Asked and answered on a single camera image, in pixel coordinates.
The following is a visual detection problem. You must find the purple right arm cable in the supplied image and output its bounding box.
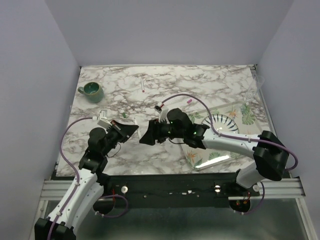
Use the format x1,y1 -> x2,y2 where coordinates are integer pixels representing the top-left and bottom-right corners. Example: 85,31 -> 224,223
161,93 -> 300,216

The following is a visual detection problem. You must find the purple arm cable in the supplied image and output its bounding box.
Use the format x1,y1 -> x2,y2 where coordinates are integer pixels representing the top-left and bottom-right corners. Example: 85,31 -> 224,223
47,116 -> 130,240
161,93 -> 300,216

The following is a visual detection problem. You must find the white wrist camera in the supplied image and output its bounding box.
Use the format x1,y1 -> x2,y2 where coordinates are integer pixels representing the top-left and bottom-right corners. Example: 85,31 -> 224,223
154,102 -> 169,123
92,109 -> 112,130

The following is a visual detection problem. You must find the green ceramic mug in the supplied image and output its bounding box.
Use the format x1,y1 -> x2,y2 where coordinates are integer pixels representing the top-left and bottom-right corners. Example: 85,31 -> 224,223
77,82 -> 104,104

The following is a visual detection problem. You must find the leaf pattern glass tray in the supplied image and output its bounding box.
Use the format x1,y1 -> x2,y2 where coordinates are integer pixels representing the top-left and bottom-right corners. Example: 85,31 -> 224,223
181,101 -> 270,171

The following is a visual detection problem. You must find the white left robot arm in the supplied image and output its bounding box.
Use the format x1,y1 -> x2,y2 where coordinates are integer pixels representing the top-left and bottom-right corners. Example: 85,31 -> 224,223
34,120 -> 139,240

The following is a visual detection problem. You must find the aluminium frame rail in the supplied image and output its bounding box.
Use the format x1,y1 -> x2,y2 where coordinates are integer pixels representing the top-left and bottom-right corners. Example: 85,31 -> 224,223
40,177 -> 306,201

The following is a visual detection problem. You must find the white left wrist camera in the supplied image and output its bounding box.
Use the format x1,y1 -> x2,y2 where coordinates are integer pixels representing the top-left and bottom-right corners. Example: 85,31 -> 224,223
92,109 -> 112,130

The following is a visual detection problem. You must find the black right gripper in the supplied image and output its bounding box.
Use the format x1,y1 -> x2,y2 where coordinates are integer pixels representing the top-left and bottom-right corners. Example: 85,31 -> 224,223
139,117 -> 185,146

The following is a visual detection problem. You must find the black mounting base bar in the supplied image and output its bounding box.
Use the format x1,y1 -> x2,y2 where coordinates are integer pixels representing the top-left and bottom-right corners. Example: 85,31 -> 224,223
93,172 -> 260,214

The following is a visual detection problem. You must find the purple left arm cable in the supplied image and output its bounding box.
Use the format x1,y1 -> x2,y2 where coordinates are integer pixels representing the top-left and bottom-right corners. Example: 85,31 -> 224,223
47,116 -> 130,240

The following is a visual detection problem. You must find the pink tipped white pen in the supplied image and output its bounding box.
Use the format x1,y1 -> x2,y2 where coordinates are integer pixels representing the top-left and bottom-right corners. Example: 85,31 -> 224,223
140,78 -> 145,93

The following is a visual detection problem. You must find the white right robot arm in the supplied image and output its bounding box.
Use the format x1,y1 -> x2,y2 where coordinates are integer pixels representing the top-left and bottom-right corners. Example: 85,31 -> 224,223
139,106 -> 289,196

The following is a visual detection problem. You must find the striped white blue plate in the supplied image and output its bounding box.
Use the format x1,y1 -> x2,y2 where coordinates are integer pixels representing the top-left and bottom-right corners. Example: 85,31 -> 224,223
211,113 -> 239,134

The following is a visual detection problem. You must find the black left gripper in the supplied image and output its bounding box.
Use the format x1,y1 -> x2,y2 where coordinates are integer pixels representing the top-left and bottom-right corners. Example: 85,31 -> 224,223
101,119 -> 139,156

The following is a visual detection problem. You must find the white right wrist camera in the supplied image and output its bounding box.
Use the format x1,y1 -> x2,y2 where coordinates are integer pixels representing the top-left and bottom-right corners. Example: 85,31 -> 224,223
154,102 -> 169,123

